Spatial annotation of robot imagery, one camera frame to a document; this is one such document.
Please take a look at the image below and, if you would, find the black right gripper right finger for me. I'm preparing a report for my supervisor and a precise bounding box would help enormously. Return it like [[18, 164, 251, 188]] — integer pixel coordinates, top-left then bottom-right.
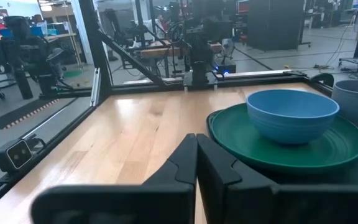
[[196, 133, 358, 224]]

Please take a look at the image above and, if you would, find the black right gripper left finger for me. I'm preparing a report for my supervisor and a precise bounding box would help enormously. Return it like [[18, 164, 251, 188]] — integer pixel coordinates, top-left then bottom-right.
[[31, 133, 198, 224]]

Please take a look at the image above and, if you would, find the green round plate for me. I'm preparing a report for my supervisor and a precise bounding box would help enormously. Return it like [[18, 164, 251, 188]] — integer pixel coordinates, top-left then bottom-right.
[[210, 103, 358, 174]]

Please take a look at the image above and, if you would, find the blue bowl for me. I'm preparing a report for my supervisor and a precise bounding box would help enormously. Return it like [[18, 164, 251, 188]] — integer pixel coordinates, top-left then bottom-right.
[[246, 89, 341, 146]]

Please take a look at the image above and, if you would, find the grey mug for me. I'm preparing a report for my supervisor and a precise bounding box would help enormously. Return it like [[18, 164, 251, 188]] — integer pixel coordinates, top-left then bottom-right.
[[331, 79, 358, 134]]

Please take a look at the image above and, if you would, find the black box with blue light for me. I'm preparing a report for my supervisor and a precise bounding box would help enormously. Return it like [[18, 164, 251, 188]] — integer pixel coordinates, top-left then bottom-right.
[[213, 62, 237, 76]]

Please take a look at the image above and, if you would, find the wooden background table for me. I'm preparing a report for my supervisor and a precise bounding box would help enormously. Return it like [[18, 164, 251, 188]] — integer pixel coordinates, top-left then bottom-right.
[[140, 39, 223, 60]]

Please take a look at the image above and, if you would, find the black cabinet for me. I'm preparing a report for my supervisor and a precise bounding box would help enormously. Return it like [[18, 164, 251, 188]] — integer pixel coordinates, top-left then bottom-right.
[[247, 0, 306, 52]]

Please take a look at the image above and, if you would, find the small black table camera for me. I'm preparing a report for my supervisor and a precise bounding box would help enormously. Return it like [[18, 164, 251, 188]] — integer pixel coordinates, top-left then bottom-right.
[[0, 138, 34, 174]]

